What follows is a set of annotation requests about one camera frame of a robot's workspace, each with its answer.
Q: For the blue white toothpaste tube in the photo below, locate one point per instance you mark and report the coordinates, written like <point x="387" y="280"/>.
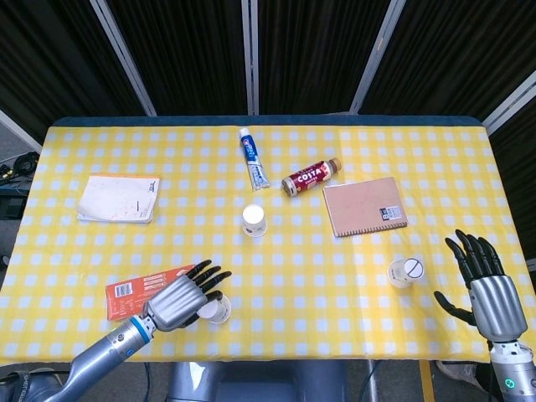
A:
<point x="253" y="161"/>

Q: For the white floral paper cup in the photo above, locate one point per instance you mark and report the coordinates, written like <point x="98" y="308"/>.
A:
<point x="220" y="312"/>
<point x="254" y="220"/>

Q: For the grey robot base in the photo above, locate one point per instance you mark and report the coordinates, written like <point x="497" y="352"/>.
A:
<point x="259" y="383"/>

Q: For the brown spiral notebook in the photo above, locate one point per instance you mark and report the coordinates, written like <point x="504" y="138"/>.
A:
<point x="362" y="205"/>

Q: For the small white lidded bottle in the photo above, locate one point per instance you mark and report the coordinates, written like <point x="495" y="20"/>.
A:
<point x="404" y="274"/>

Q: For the white partition frame post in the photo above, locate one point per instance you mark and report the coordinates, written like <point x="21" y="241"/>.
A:
<point x="19" y="130"/>
<point x="377" y="56"/>
<point x="250" y="58"/>
<point x="508" y="100"/>
<point x="123" y="58"/>

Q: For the orange carton box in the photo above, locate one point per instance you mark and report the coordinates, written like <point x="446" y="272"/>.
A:
<point x="125" y="295"/>

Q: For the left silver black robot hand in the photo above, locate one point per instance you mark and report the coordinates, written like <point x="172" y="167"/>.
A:
<point x="176" y="299"/>

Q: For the yellow white checked tablecloth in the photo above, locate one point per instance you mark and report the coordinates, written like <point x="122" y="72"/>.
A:
<point x="301" y="272"/>

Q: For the white paper pad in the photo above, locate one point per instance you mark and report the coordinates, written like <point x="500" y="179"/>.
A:
<point x="117" y="199"/>

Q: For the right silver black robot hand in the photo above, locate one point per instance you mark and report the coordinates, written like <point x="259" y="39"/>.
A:
<point x="496" y="301"/>

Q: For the red Costa coffee bottle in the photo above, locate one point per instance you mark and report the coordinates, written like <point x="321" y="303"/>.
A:
<point x="307" y="178"/>

